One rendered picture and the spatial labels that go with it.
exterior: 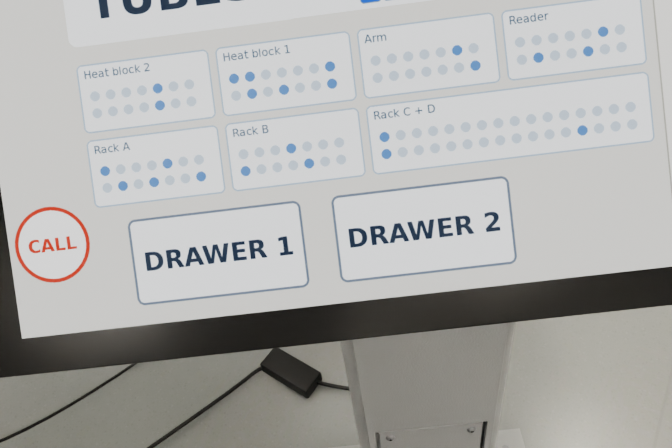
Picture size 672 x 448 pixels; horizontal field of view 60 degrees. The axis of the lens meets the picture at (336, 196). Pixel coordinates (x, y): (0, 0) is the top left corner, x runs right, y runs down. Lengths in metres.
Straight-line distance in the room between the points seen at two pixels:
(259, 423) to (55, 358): 1.07
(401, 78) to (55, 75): 0.18
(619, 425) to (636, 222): 1.11
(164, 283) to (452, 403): 0.38
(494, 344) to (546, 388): 0.88
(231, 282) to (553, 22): 0.22
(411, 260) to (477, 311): 0.04
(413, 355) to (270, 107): 0.31
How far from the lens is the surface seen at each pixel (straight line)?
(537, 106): 0.32
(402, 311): 0.32
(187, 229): 0.32
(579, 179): 0.33
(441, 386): 0.60
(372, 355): 0.54
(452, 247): 0.31
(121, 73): 0.34
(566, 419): 1.41
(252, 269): 0.32
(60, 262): 0.35
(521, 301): 0.33
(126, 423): 1.52
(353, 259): 0.31
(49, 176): 0.35
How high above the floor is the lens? 1.23
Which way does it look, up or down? 42 degrees down
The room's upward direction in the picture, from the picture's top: 9 degrees counter-clockwise
